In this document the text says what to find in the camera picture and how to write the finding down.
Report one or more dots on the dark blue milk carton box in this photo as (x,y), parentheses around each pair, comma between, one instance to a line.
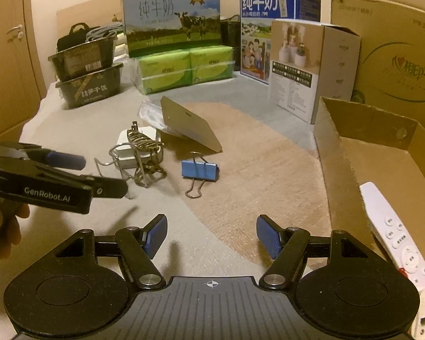
(258,3)

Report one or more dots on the white product box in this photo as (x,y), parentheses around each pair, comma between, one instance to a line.
(336,60)

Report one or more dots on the shallow cardboard box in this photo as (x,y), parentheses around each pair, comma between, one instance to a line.
(340,170)

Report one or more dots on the wooden door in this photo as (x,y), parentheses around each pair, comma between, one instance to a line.
(7,88)

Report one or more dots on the light blue cow milk box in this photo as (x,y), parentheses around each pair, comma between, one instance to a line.
(156,14)

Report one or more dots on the clear plastic bag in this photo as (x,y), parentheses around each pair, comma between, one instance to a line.
(148,113)

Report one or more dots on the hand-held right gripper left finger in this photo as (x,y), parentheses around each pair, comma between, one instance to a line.
(156,235)

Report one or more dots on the wooden board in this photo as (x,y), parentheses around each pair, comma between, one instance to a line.
(74,16)

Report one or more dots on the black tote bag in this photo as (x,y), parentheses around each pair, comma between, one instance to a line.
(230,35)

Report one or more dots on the black laptop bag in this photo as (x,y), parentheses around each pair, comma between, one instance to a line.
(71,39)

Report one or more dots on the blue binder clip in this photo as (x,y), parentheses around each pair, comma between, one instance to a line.
(198,170)

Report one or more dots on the white remote control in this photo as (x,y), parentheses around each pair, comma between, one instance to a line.
(386,212)

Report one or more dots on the green tissue pack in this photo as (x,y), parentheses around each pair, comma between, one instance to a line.
(212,63)
(163,72)

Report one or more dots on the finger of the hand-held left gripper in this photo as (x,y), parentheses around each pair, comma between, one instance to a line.
(63,159)
(109,187)

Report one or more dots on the large cardboard box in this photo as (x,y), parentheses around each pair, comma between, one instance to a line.
(393,24)

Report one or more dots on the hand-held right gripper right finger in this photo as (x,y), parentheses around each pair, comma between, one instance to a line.
(269,235)

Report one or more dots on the gold router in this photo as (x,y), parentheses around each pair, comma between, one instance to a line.
(187,120)

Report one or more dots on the person's left hand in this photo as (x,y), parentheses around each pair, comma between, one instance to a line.
(7,233)

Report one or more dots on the white charger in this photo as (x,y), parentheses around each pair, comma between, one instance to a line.
(125,148)

